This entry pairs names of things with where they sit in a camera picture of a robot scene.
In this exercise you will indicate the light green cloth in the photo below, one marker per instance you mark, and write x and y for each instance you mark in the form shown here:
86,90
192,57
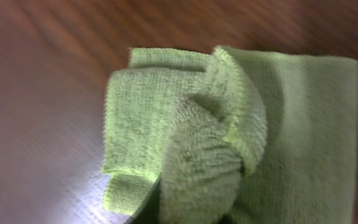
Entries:
236,135

